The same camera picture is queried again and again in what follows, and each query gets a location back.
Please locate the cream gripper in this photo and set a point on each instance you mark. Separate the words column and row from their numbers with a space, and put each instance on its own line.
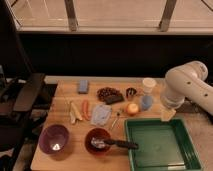
column 167, row 114

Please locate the light blue towel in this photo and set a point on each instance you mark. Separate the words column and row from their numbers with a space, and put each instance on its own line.
column 101, row 114

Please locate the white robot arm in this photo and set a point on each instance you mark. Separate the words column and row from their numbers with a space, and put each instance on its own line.
column 186, row 81

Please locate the green plastic tray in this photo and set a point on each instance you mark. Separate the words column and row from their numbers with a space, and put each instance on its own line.
column 163, row 146

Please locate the blue plastic cup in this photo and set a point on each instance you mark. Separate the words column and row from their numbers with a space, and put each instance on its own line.
column 146, row 102

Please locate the red yellow apple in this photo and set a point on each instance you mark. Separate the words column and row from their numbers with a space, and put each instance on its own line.
column 132, row 109

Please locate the white paper cup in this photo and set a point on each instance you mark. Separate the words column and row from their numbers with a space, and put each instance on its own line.
column 148, row 84

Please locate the small dark metal cup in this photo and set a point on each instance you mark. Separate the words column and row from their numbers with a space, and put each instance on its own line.
column 130, row 92

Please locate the dark chocolate bar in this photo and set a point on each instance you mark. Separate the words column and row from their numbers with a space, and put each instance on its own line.
column 114, row 99

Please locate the bunch of dark grapes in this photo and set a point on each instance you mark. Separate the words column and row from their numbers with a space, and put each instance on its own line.
column 103, row 93

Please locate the red bowl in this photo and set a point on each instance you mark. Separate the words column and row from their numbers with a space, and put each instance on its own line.
column 99, row 133

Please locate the orange carrot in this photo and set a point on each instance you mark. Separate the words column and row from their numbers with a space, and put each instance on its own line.
column 85, row 110

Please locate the blue sponge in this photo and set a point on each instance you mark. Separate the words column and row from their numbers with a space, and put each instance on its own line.
column 83, row 87

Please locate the banana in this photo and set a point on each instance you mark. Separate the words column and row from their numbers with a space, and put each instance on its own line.
column 74, row 113

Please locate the purple bowl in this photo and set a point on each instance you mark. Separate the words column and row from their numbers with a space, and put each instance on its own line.
column 53, row 139

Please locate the black office chair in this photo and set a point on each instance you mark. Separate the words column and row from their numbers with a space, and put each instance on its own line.
column 22, row 90

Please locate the black handled spoon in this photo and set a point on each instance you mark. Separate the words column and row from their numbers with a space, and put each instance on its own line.
column 115, row 143

